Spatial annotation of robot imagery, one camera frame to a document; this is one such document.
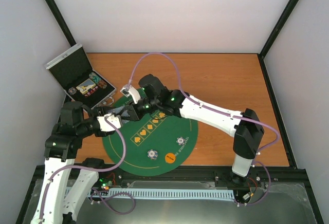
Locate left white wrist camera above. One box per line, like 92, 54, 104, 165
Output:
97, 114, 122, 132

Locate deck of playing cards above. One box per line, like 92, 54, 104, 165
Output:
108, 106, 131, 124

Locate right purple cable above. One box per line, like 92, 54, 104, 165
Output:
127, 51, 281, 207

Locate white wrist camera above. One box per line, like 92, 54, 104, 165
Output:
97, 114, 122, 132
120, 85, 141, 104

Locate light blue slotted cable duct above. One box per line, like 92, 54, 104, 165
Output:
101, 188, 234, 201

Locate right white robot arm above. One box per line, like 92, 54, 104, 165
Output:
121, 74, 264, 177

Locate red dice row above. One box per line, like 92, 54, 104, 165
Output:
84, 86, 99, 97

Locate round green poker mat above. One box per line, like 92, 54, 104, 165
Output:
102, 110, 198, 176

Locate boxed card deck in case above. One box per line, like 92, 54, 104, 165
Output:
76, 79, 96, 95

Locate white blue chip stack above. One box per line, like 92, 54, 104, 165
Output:
147, 149, 158, 160
176, 137, 185, 145

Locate orange big blind button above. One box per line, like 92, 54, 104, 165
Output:
165, 153, 176, 164

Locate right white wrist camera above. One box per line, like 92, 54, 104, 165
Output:
120, 85, 141, 104

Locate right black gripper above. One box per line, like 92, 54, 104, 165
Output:
120, 98, 159, 122

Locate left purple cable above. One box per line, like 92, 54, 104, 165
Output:
40, 115, 136, 224

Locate aluminium poker case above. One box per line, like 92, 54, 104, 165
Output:
45, 44, 117, 109

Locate poker chips in case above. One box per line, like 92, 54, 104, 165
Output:
89, 72, 107, 89

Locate purple cable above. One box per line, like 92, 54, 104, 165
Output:
40, 115, 136, 224
127, 51, 281, 207

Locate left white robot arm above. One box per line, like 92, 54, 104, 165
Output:
31, 102, 111, 223

